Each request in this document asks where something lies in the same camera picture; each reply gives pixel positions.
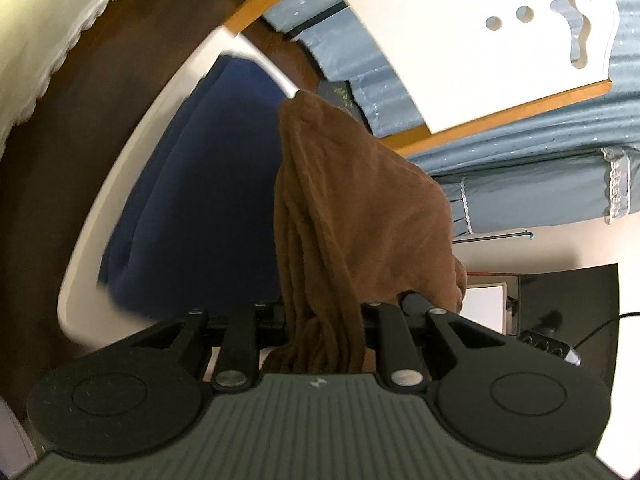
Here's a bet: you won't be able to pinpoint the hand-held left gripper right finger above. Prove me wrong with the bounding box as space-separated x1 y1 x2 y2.
359 301 507 392

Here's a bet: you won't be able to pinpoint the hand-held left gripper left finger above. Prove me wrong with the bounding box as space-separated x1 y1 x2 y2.
129 301 290 392

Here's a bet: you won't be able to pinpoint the brown pants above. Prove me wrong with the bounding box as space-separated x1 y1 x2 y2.
260 90 468 376

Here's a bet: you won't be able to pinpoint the white plastic tub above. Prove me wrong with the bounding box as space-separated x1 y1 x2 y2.
57 27 301 356

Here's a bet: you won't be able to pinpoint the white framed box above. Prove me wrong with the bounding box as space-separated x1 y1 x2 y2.
462 282 508 336

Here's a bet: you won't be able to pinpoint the thin black rod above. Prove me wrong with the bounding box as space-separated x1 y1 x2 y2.
452 230 535 245

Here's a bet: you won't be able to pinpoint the dark blue garment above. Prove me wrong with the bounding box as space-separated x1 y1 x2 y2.
97 55 296 321

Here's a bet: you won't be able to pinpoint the black patterned device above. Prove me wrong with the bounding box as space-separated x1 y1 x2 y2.
517 310 583 368

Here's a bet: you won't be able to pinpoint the blue curtain with lace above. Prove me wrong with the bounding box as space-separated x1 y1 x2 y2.
200 0 640 236

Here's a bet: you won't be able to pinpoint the dark patterned box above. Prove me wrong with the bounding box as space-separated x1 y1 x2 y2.
319 80 372 133

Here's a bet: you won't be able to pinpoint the white wooden headboard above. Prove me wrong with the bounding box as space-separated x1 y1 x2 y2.
222 0 613 158

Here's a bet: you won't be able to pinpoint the white panel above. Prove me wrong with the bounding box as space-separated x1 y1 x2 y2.
0 397 40 480

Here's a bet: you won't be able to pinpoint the white board with holes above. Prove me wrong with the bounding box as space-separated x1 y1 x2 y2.
322 0 618 136

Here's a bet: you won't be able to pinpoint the cream lace bedspread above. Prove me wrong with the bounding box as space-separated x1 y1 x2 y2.
0 0 166 161

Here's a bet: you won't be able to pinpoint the black cable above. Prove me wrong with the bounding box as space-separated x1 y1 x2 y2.
572 312 640 351

